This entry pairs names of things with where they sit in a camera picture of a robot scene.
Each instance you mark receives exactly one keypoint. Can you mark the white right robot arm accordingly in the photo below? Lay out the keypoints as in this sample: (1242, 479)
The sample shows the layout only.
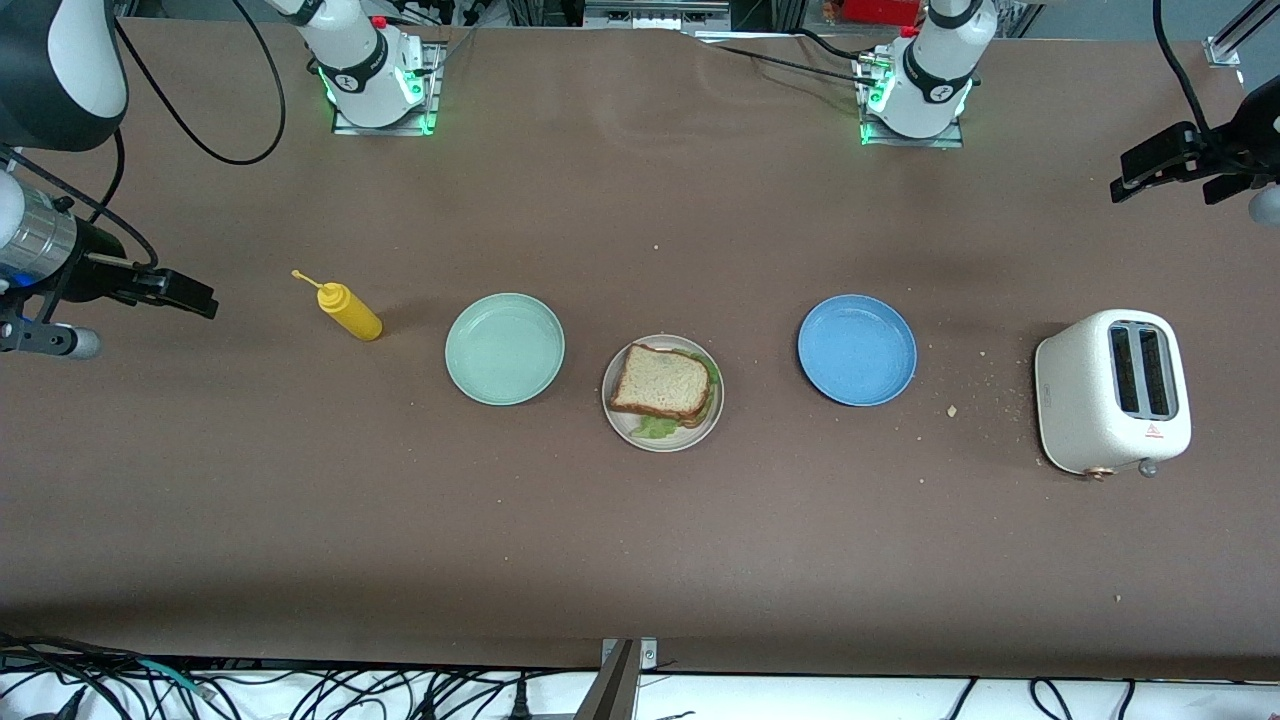
(360, 70)

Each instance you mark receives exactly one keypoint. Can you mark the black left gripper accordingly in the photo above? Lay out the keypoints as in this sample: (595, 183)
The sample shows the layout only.
(1226, 153)

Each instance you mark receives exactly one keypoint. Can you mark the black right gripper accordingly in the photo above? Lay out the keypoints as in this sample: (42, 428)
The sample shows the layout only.
(97, 267)

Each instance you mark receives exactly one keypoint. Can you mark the aluminium frame rail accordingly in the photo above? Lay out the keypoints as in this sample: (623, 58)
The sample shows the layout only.
(650, 12)
(1225, 48)

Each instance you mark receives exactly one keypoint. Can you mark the metal table edge bracket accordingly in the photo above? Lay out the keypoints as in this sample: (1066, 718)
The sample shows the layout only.
(615, 690)

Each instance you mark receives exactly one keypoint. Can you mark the mint green plate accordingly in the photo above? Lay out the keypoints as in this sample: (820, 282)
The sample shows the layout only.
(505, 350)

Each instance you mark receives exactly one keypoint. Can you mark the beige plate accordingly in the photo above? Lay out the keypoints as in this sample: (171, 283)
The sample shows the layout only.
(660, 445)

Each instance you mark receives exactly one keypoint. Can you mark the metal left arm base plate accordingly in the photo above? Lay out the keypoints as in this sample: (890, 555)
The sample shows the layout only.
(950, 142)

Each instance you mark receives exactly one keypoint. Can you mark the red box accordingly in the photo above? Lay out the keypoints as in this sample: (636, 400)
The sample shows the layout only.
(880, 10)

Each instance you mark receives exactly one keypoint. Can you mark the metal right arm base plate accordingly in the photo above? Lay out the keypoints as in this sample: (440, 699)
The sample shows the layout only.
(433, 100)

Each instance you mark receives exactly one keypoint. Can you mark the brown bread slice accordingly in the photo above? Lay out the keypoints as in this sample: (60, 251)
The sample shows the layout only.
(698, 418)
(655, 385)

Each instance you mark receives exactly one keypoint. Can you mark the white two-slot toaster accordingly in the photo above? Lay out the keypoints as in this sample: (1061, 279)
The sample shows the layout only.
(1090, 400)

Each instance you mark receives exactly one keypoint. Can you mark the blue plate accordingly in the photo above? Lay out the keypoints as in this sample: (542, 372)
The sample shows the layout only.
(857, 350)

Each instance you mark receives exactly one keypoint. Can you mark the yellow squeeze bottle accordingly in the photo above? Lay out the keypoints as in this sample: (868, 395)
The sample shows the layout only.
(355, 318)

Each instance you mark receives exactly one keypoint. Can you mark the green lettuce leaf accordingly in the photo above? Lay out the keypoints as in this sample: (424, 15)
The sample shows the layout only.
(655, 428)

